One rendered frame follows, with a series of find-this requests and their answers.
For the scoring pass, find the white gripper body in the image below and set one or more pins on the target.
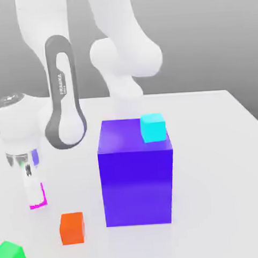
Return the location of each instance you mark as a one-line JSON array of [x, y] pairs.
[[33, 188]]

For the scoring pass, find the small magenta cube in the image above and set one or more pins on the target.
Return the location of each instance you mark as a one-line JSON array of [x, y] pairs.
[[43, 195]]

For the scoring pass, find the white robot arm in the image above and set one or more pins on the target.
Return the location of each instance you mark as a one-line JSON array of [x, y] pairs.
[[116, 63]]

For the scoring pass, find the small orange cube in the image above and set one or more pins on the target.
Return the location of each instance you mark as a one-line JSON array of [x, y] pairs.
[[72, 228]]

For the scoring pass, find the small green cube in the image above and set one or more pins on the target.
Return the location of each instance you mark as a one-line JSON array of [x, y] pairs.
[[11, 257]]

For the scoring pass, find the small cyan cube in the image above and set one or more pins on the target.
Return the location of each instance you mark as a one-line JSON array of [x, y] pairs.
[[153, 128]]

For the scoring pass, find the large blue box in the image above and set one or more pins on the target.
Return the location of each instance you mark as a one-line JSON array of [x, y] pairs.
[[136, 184]]

